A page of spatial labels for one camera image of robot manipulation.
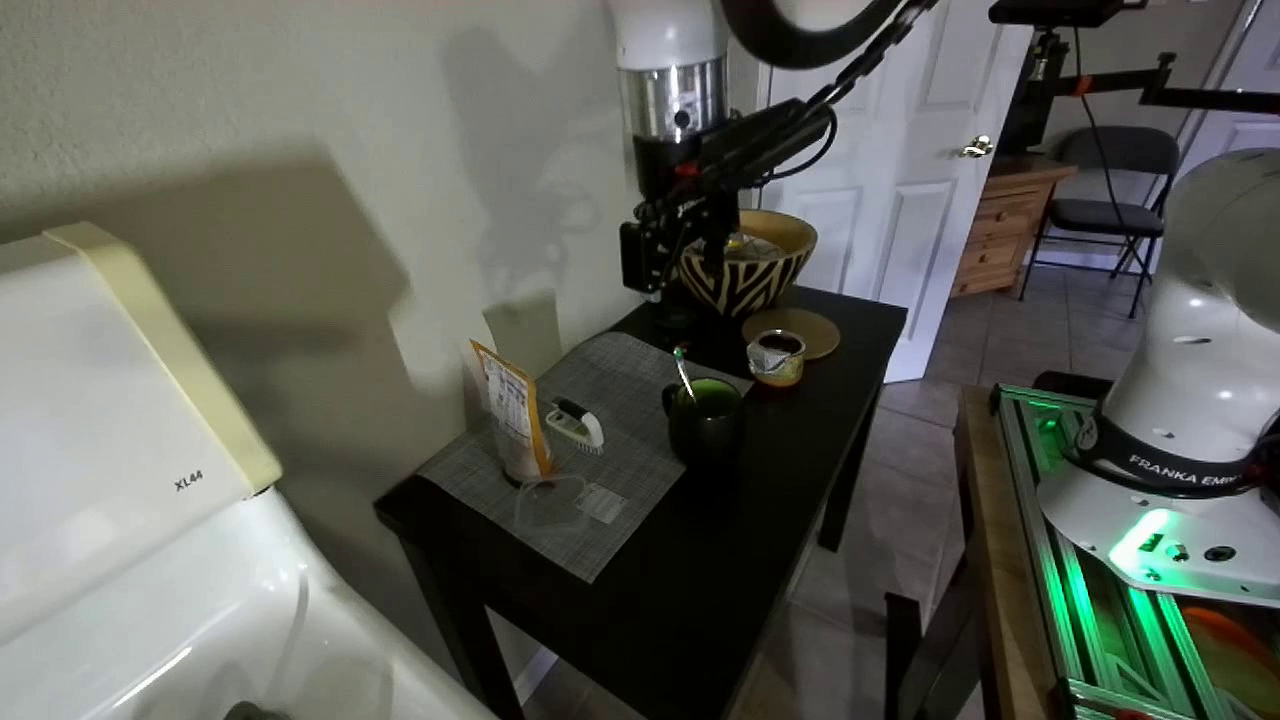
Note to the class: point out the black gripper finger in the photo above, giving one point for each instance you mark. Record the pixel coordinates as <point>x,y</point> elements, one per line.
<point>716,267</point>
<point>640,257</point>

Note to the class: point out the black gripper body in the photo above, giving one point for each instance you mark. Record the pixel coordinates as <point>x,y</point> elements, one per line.
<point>680,164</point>

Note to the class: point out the wooden bowl with zebra pattern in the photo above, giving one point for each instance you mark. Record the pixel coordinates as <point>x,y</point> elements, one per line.
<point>773,261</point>

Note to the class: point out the small white cup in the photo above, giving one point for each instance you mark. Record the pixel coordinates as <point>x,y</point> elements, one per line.
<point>776,357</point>

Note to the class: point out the spoon in green mug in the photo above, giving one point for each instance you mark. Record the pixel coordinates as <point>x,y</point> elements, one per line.
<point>680,374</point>

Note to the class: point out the round wooden plate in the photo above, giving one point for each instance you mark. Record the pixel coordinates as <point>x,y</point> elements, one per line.
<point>808,334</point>

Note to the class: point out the grey woven placemat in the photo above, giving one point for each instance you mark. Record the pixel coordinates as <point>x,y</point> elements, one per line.
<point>624,402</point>

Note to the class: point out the dark green mug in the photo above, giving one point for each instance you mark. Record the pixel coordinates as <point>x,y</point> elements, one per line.
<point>703,421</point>

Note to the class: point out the small white tape dispenser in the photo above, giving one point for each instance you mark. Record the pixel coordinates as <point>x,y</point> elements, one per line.
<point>574,424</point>

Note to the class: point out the small tan box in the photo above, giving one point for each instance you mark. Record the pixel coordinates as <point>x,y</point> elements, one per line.
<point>510,406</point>

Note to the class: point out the white panelled door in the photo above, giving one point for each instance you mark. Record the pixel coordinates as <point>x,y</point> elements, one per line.
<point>906,161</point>

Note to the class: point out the wooden drawer chest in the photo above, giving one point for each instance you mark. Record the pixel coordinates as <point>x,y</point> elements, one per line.
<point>1004,227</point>

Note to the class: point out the black side table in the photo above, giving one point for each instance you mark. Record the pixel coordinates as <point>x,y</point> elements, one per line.
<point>721,561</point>

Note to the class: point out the black boom stand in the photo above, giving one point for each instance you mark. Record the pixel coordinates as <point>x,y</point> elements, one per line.
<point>1065,74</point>

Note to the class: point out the black folding chair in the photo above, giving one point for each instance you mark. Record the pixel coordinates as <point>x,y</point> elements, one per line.
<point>1113,200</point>

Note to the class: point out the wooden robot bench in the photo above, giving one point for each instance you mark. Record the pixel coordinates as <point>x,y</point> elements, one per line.
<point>1001,587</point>

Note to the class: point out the white appliance with beige lid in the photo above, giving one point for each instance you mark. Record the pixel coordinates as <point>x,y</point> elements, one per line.
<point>93,415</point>

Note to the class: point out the white basin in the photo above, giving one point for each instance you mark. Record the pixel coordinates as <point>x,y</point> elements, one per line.
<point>202,641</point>

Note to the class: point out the green lit aluminium frame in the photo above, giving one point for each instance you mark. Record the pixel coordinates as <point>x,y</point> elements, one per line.
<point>1104,612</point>

